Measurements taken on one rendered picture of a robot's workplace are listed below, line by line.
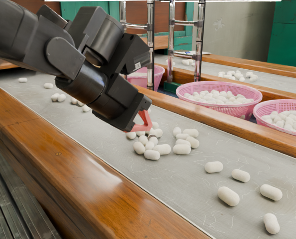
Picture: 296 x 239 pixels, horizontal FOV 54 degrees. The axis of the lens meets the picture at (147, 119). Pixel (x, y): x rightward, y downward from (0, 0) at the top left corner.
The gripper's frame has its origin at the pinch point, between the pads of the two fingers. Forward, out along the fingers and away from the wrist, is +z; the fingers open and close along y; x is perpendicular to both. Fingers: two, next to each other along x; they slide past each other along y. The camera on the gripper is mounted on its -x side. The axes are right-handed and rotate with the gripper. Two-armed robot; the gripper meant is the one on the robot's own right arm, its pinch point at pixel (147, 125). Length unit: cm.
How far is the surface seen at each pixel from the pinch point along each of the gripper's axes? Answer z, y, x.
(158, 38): 59, 85, -55
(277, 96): 46, 2, -32
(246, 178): 9.8, -17.1, -0.2
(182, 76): 47, 43, -31
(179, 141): 10.1, -0.6, -1.1
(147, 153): 3.9, 0.2, 4.5
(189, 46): 87, 89, -69
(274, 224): 3.7, -26.2, 4.4
